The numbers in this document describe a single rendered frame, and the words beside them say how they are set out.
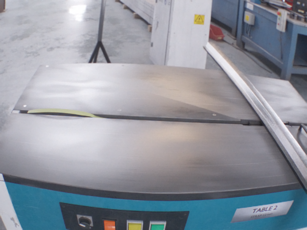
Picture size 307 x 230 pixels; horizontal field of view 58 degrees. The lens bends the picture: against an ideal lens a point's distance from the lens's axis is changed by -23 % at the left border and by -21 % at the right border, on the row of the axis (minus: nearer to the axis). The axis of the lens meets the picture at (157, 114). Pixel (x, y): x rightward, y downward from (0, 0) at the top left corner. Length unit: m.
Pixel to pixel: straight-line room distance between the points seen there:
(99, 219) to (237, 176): 0.28
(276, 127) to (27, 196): 0.60
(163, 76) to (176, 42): 1.73
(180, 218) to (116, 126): 0.25
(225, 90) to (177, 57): 1.81
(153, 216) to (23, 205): 0.28
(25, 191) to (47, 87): 0.38
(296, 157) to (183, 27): 2.11
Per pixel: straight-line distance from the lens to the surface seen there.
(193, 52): 2.79
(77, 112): 0.77
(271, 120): 0.83
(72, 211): 0.63
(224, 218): 0.67
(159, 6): 2.93
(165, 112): 0.80
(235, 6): 4.53
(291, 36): 3.20
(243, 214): 0.68
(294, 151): 0.73
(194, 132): 0.74
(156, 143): 0.69
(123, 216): 0.62
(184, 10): 2.65
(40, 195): 0.62
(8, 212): 0.71
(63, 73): 1.00
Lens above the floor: 1.12
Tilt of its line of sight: 29 degrees down
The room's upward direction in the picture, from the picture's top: 6 degrees clockwise
